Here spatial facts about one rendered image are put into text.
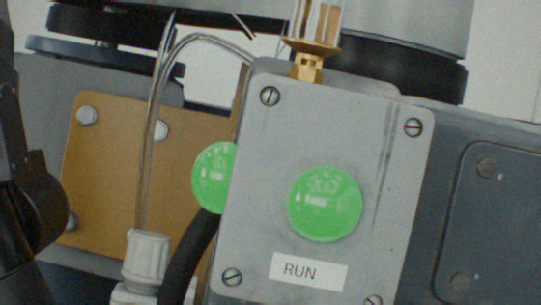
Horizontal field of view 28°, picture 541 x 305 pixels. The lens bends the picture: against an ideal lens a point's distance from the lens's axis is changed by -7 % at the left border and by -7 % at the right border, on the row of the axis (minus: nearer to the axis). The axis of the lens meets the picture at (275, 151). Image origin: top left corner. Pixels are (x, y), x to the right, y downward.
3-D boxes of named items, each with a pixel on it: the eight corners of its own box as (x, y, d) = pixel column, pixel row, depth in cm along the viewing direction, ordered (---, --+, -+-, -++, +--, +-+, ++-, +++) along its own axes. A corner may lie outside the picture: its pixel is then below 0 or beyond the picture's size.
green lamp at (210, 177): (183, 210, 46) (197, 137, 46) (185, 203, 49) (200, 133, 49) (245, 224, 46) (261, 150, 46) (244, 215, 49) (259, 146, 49)
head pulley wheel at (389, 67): (317, 74, 61) (326, 29, 61) (306, 75, 70) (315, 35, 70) (475, 111, 62) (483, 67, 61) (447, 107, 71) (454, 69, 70)
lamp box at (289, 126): (207, 293, 46) (252, 70, 45) (209, 275, 50) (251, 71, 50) (387, 326, 46) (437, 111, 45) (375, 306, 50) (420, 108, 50)
